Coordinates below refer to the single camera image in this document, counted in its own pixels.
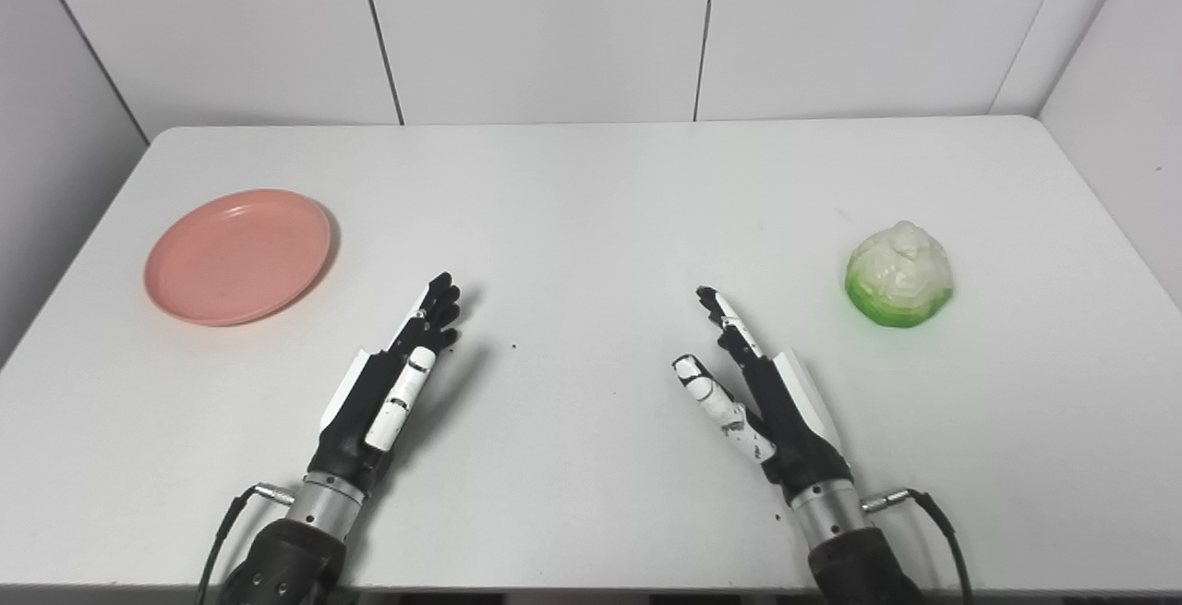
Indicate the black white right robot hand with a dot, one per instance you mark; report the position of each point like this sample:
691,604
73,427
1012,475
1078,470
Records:
794,439

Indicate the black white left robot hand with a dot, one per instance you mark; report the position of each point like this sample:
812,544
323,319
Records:
355,420

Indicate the green white cabbage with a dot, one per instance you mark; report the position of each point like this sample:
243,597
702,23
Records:
898,277

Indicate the pink round plate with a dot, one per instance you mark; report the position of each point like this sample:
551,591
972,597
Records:
235,259

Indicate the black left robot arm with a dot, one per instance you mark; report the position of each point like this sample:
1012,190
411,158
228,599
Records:
291,559

